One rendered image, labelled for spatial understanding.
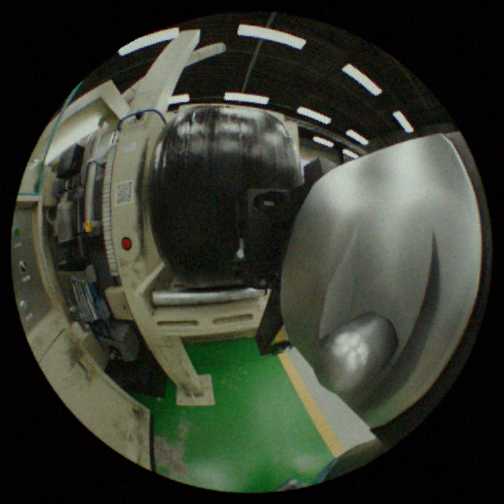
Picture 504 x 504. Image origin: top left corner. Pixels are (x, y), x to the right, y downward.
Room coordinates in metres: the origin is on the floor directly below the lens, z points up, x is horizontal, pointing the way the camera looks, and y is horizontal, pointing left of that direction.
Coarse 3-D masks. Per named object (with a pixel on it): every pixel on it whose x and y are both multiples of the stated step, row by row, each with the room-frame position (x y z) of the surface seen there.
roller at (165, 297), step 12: (204, 288) 0.35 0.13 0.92; (216, 288) 0.36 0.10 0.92; (228, 288) 0.36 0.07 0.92; (240, 288) 0.37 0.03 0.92; (156, 300) 0.29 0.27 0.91; (168, 300) 0.30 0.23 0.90; (180, 300) 0.31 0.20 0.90; (192, 300) 0.32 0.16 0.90; (204, 300) 0.33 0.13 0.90; (216, 300) 0.34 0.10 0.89; (228, 300) 0.35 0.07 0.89
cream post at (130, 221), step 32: (192, 32) 0.34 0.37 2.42; (160, 64) 0.33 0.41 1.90; (160, 96) 0.36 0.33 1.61; (128, 128) 0.33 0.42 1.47; (160, 128) 0.45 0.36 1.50; (128, 160) 0.34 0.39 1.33; (128, 224) 0.34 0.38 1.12; (128, 256) 0.33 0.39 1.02; (128, 288) 0.33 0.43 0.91; (160, 352) 0.33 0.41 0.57; (192, 384) 0.35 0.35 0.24
